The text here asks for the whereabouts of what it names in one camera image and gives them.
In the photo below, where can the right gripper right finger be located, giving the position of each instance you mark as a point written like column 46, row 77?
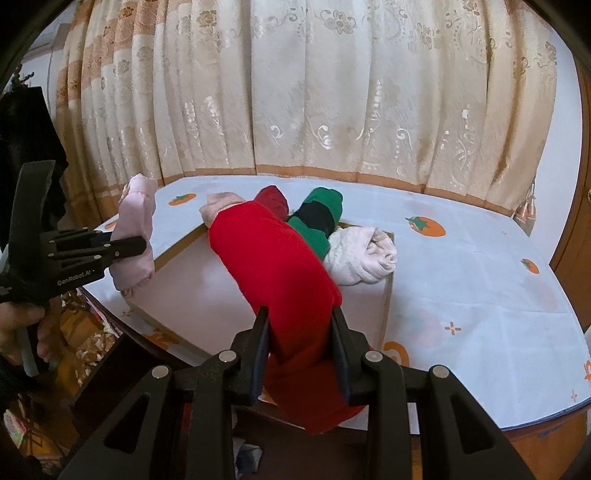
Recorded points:
column 347, row 349

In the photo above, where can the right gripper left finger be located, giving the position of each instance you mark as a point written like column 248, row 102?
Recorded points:
column 252, row 347

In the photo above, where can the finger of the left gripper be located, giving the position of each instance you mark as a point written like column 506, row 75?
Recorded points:
column 76, row 237
column 73, row 257

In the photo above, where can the light pink underwear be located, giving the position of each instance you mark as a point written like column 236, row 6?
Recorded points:
column 135, row 214

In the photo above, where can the bright red underwear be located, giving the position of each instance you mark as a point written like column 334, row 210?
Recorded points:
column 276, row 269

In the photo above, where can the beige dotted underwear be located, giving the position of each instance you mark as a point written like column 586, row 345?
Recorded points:
column 217, row 202

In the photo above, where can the green black striped underwear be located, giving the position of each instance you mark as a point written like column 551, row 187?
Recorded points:
column 317, row 218

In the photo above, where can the dark red underwear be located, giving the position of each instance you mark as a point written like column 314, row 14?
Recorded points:
column 271, row 198

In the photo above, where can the person's left hand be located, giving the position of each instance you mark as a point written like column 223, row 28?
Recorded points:
column 15, row 318

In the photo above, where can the white persimmon print tablecloth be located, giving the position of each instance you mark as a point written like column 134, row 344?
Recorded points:
column 470, row 292

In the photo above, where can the curtain tassel tieback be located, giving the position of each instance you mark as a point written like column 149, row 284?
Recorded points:
column 525, row 214

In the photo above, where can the brown wooden door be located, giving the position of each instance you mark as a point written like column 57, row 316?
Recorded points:
column 572, row 259

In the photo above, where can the beige floral curtain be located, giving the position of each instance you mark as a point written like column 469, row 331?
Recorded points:
column 448, row 98

